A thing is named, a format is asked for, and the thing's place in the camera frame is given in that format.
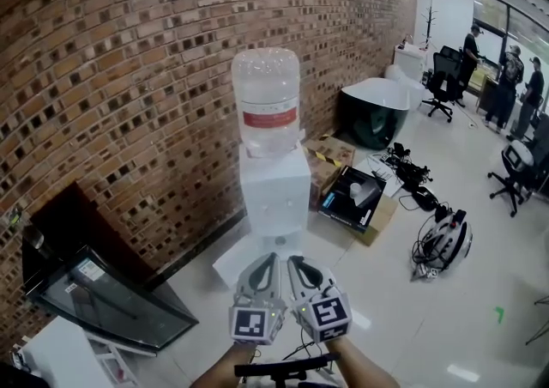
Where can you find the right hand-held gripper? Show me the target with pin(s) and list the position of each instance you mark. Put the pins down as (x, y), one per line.
(326, 313)

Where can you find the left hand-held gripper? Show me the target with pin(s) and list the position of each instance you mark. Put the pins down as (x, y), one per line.
(249, 322)

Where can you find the white water dispenser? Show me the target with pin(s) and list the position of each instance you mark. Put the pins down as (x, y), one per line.
(274, 184)

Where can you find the person's right forearm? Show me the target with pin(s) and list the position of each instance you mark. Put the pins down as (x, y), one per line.
(364, 369)

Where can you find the person's left forearm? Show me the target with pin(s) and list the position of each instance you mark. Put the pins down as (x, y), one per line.
(223, 369)

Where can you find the black product box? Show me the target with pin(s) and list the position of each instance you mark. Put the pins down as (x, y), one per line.
(339, 206)

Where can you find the plain cardboard box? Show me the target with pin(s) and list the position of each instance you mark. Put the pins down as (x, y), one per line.
(381, 219)

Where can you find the small printed floor tags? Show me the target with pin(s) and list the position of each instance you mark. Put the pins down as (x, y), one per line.
(424, 272)

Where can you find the cardboard box striped tape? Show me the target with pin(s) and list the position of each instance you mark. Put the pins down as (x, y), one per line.
(326, 159)

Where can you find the white flat sheet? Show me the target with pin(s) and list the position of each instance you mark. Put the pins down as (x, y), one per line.
(377, 163)

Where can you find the black glass front appliance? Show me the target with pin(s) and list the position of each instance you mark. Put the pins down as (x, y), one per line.
(107, 287)

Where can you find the clear water bottle red label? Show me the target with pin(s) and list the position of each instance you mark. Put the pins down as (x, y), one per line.
(266, 90)

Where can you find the white metal rack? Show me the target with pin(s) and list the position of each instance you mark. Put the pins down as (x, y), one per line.
(56, 352)

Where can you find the black swivel chair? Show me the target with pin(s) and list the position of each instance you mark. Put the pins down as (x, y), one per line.
(512, 189)

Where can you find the white toilet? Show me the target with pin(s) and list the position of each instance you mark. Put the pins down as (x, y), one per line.
(407, 68)

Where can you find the white round device on chair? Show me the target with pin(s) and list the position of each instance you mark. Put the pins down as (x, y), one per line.
(518, 156)

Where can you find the black office chair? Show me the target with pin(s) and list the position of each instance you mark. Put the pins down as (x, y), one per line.
(442, 77)

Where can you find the small green tag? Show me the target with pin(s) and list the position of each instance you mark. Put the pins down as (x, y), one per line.
(15, 216)

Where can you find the brown wooden desk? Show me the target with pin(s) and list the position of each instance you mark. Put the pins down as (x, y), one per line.
(486, 92)

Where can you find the black bag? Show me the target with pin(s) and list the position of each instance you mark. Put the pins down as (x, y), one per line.
(17, 375)

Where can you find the dark coat rack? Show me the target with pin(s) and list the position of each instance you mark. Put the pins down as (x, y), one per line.
(429, 30)

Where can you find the glass window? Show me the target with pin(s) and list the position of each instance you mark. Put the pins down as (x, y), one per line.
(510, 21)

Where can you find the black bar frame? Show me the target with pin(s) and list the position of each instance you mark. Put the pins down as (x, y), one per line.
(283, 367)

